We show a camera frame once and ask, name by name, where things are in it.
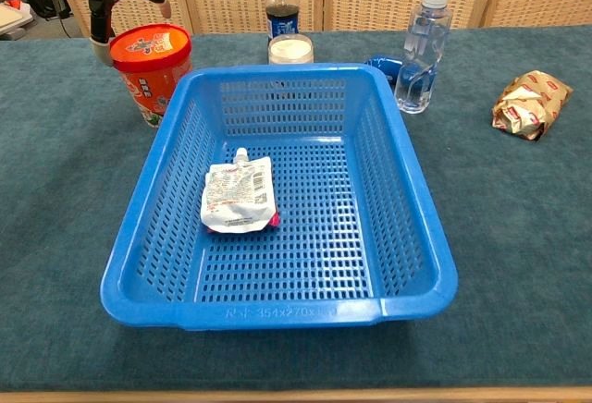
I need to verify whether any red instant noodle cup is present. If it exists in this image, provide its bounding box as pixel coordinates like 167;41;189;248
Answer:
109;23;193;129

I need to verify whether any transparent jar with white lid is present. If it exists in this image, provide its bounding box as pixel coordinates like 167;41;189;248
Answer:
267;33;315;66

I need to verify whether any white red spout pouch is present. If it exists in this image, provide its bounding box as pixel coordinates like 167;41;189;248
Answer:
201;147;281;235

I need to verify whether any cola bottle with blue cap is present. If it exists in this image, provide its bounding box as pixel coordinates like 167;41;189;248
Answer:
265;0;301;48

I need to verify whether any teal felt table mat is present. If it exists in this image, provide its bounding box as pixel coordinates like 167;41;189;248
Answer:
0;24;592;395

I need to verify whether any blue wrapped snack packet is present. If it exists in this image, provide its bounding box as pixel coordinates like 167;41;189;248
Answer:
363;54;403;86

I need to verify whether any clear water bottle white cap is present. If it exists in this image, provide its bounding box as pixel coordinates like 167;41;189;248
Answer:
394;0;454;115

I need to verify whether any blue perforated plastic basket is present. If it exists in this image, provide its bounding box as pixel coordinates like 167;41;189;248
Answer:
100;62;459;333

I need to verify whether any gold red-print snack packet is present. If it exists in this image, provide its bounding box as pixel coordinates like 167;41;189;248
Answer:
490;69;574;141

